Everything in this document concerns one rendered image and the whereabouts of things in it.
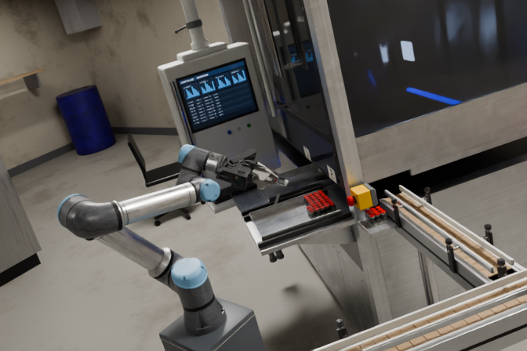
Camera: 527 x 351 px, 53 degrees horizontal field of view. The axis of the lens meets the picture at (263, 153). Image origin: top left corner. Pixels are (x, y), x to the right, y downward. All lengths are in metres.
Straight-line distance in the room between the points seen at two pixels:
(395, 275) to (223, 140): 1.21
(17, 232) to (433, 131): 3.75
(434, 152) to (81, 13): 6.86
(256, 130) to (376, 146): 1.07
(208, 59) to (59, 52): 6.48
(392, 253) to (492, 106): 0.71
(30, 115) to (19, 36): 1.21
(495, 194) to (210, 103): 1.48
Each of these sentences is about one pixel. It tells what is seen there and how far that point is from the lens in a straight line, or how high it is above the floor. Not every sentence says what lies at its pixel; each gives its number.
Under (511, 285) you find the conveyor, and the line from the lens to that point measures 1.61.
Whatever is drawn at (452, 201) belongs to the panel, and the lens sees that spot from 2.32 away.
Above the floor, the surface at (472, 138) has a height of 1.06.
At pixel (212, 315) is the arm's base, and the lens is 1.89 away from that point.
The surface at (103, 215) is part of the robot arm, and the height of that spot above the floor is 1.33.
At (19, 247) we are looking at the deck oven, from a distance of 5.03.
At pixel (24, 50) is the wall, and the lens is 8.98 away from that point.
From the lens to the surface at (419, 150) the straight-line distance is 2.17.
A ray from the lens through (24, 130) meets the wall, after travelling 8.90.
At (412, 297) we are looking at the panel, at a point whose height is 0.44.
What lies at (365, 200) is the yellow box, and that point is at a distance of 2.02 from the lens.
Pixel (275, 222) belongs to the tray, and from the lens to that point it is 2.27.
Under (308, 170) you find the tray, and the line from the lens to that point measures 2.72.
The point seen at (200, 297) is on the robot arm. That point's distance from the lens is 1.85.
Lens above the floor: 1.87
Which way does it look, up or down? 18 degrees down
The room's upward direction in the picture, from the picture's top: 15 degrees counter-clockwise
